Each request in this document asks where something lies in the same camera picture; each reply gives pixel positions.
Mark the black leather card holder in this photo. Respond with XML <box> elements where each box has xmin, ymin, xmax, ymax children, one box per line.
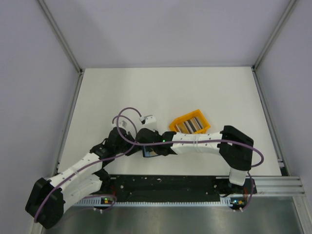
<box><xmin>142</xmin><ymin>146</ymin><xmax>159</xmax><ymax>158</ymax></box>

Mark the white silver credit card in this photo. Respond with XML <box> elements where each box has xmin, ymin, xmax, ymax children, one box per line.
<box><xmin>143</xmin><ymin>151</ymin><xmax>158</xmax><ymax>157</ymax></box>

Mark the yellow plastic bin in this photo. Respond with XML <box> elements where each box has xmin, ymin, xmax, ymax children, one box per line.
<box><xmin>169</xmin><ymin>109</ymin><xmax>211</xmax><ymax>134</ymax></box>

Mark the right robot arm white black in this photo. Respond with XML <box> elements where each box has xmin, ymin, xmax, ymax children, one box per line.
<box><xmin>136</xmin><ymin>125</ymin><xmax>254</xmax><ymax>193</ymax></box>

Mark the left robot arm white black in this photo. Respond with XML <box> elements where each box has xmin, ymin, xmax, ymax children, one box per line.
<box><xmin>25</xmin><ymin>127</ymin><xmax>139</xmax><ymax>229</ymax></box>

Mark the stack of cards in bin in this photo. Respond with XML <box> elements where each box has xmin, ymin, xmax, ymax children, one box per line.
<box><xmin>175</xmin><ymin>117</ymin><xmax>205</xmax><ymax>134</ymax></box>

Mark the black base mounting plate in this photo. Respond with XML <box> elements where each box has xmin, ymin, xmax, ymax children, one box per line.
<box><xmin>94</xmin><ymin>175</ymin><xmax>257</xmax><ymax>202</ymax></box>

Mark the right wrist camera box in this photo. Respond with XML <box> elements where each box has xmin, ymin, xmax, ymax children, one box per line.
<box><xmin>139</xmin><ymin>115</ymin><xmax>158</xmax><ymax>132</ymax></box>

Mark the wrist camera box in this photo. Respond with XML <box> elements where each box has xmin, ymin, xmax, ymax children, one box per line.
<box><xmin>112</xmin><ymin>120</ymin><xmax>127</xmax><ymax>130</ymax></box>
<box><xmin>139</xmin><ymin>115</ymin><xmax>158</xmax><ymax>132</ymax></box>

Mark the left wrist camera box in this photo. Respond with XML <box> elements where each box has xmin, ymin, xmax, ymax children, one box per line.
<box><xmin>112</xmin><ymin>120</ymin><xmax>127</xmax><ymax>130</ymax></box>

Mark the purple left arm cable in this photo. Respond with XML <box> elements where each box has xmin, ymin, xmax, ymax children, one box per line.
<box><xmin>33</xmin><ymin>115</ymin><xmax>137</xmax><ymax>224</ymax></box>

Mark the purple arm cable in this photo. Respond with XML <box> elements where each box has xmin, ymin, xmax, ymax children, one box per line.
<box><xmin>116</xmin><ymin>107</ymin><xmax>265</xmax><ymax>213</ymax></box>
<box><xmin>33</xmin><ymin>115</ymin><xmax>137</xmax><ymax>224</ymax></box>

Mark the grey slotted cable duct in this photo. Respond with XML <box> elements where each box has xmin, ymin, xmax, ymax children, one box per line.
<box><xmin>74</xmin><ymin>197</ymin><xmax>244</xmax><ymax>207</ymax></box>

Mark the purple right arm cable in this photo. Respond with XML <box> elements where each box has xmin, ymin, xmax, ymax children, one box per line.
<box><xmin>116</xmin><ymin>107</ymin><xmax>265</xmax><ymax>213</ymax></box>

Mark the aluminium frame post left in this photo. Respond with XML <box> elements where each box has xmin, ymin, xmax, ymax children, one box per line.
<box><xmin>36</xmin><ymin>0</ymin><xmax>84</xmax><ymax>74</ymax></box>

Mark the aluminium frame post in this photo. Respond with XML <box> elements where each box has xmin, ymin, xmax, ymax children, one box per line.
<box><xmin>252</xmin><ymin>0</ymin><xmax>299</xmax><ymax>70</ymax></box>
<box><xmin>36</xmin><ymin>0</ymin><xmax>84</xmax><ymax>74</ymax></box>

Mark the aluminium frame rail front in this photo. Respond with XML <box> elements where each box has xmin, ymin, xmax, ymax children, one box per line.
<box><xmin>42</xmin><ymin>176</ymin><xmax>307</xmax><ymax>196</ymax></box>

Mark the aluminium frame post right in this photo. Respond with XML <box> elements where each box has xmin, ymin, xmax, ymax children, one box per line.
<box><xmin>252</xmin><ymin>0</ymin><xmax>299</xmax><ymax>70</ymax></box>

